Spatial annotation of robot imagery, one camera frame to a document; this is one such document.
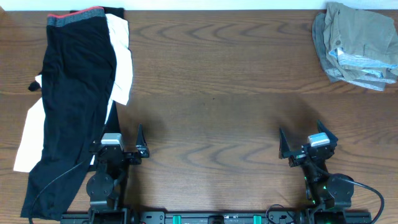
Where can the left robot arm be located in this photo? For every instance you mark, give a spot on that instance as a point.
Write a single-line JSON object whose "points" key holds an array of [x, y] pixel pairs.
{"points": [[107, 186]]}

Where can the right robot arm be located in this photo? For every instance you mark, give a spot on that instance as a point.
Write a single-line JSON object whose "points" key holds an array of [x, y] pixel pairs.
{"points": [[326, 190]]}

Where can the grey folded garment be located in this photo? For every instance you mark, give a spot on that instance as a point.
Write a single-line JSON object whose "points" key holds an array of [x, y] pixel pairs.
{"points": [[369, 80]]}

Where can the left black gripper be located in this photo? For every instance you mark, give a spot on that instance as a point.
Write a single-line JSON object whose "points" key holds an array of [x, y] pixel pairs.
{"points": [[142, 152]]}

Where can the khaki folded shorts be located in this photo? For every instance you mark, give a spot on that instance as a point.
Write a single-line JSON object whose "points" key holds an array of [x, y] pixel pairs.
{"points": [[358, 32]]}

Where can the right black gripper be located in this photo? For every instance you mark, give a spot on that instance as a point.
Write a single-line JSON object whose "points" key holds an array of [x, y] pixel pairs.
{"points": [[285, 153]]}

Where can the black leggings grey red waistband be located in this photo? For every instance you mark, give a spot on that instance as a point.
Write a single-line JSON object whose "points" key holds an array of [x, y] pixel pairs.
{"points": [[78, 73]]}

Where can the white t-shirt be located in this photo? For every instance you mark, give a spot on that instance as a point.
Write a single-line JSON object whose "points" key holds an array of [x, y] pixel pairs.
{"points": [[122, 62]]}

